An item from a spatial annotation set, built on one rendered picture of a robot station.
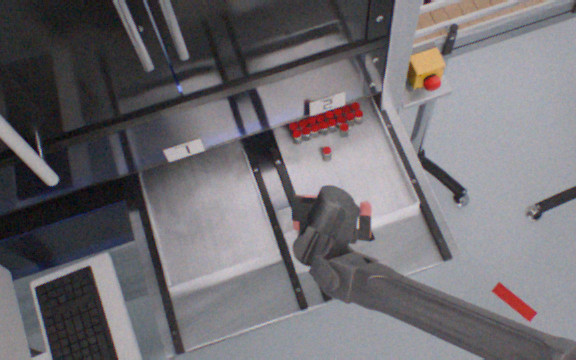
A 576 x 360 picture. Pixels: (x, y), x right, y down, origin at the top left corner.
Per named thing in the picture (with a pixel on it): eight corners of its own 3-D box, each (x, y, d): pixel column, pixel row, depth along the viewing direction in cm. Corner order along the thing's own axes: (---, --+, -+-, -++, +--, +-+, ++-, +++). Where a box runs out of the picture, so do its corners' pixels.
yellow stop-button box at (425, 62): (401, 66, 164) (405, 49, 157) (429, 57, 165) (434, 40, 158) (414, 92, 161) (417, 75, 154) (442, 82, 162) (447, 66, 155)
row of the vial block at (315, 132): (292, 139, 166) (291, 131, 162) (360, 117, 168) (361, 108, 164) (295, 147, 166) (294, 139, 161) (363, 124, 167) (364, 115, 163)
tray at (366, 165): (267, 121, 169) (266, 114, 166) (365, 89, 171) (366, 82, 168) (313, 243, 156) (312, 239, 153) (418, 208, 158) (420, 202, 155)
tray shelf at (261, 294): (118, 173, 168) (116, 170, 166) (383, 87, 173) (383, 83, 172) (167, 360, 149) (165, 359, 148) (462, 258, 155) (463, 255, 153)
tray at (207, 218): (136, 163, 166) (132, 157, 163) (237, 131, 168) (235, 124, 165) (171, 292, 153) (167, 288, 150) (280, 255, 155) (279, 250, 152)
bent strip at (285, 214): (279, 218, 159) (277, 209, 153) (291, 214, 159) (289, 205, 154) (297, 274, 153) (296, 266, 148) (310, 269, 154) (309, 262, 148)
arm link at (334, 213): (329, 296, 101) (363, 284, 108) (361, 237, 96) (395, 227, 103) (278, 247, 108) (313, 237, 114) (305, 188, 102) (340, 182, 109)
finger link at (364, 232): (341, 184, 123) (327, 204, 115) (380, 188, 121) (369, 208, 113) (341, 218, 126) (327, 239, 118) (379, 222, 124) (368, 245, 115)
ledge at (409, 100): (382, 66, 176) (382, 62, 174) (429, 51, 177) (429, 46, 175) (402, 110, 170) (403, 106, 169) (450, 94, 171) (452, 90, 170)
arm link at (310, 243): (285, 258, 107) (316, 276, 107) (301, 224, 104) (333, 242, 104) (298, 239, 114) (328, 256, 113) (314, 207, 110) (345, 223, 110)
